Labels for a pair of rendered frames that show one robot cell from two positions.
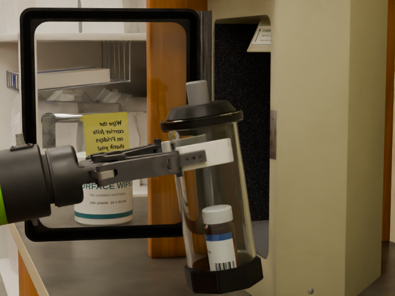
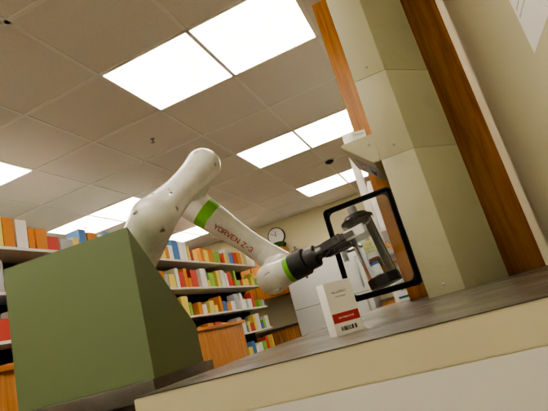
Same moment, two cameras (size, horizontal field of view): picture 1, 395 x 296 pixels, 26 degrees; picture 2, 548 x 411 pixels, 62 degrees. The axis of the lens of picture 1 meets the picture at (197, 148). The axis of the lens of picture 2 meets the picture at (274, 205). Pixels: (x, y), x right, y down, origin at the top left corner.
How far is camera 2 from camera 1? 0.76 m
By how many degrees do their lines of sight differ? 41
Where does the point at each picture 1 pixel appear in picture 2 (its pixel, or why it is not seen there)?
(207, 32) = not seen: hidden behind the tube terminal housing
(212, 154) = (356, 231)
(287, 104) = (401, 205)
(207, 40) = not seen: hidden behind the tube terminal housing
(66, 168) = (307, 252)
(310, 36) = (402, 174)
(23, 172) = (293, 258)
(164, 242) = (413, 292)
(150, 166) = (330, 241)
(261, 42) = not seen: hidden behind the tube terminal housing
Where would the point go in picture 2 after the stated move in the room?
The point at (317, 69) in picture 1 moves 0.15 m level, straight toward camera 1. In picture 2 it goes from (410, 186) to (385, 185)
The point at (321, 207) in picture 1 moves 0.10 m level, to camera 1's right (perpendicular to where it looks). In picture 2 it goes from (435, 244) to (466, 234)
